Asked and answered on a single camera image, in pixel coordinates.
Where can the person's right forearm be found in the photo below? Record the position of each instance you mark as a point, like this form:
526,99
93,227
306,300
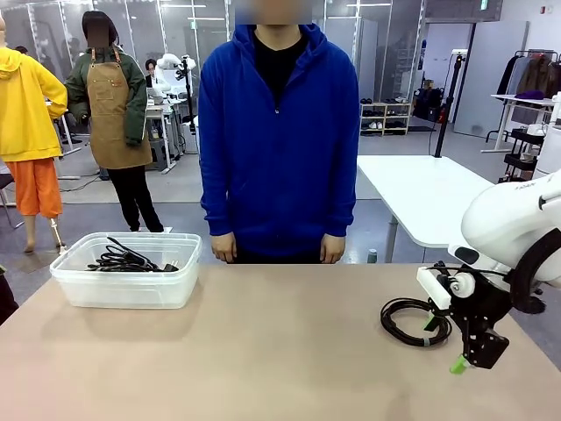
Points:
217,210

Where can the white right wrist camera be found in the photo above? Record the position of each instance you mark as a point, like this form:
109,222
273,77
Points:
434,287

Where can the black bags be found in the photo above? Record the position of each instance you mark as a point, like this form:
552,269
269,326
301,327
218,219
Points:
427,105

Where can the wooden shoe rack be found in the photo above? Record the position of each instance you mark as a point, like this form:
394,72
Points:
385,119

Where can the person's left hand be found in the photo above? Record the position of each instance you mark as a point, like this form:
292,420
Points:
333,250

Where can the small grey-green cup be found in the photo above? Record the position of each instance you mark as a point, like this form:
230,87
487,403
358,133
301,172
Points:
372,256

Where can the black utility cart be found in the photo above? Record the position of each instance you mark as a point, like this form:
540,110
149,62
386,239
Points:
519,160

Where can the black tripod stand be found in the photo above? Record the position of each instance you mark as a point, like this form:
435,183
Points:
451,96

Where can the purple cloth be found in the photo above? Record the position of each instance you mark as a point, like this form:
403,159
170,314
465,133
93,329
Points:
529,94

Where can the clothes rack with garments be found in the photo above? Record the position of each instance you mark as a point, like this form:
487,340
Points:
537,72

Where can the mannequin in yellow hoodie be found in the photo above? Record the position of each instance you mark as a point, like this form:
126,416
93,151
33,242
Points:
26,109

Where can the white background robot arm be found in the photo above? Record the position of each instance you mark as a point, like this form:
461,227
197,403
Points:
168,61

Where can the white desk with crossed legs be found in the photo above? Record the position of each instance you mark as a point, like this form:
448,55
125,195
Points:
521,100

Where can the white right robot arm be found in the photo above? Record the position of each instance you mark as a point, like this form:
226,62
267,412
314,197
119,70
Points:
504,219

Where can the person in blue hoodie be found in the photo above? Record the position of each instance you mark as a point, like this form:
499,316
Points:
280,175

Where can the clear plastic storage container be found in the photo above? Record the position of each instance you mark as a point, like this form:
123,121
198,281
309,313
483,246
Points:
131,294

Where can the person's right hand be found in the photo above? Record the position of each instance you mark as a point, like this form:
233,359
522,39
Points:
224,250

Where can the person's left forearm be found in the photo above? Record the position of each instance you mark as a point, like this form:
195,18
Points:
342,210

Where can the white table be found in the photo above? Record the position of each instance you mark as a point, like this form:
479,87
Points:
425,197

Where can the white rounded appliance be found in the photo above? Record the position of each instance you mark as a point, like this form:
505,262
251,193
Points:
552,153

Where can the person in brown apron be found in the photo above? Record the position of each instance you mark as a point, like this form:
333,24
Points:
109,109

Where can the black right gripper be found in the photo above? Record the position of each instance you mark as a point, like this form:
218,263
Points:
486,302

